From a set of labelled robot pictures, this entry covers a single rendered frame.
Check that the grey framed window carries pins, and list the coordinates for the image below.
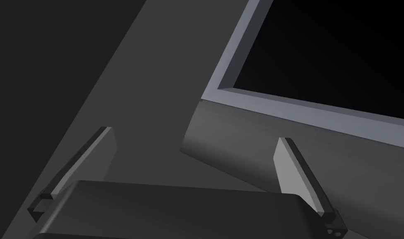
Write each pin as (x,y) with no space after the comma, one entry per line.
(288,111)

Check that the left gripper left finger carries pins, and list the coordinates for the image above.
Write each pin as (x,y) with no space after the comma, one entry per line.
(89,156)

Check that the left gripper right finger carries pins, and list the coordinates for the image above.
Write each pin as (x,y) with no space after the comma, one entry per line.
(293,169)

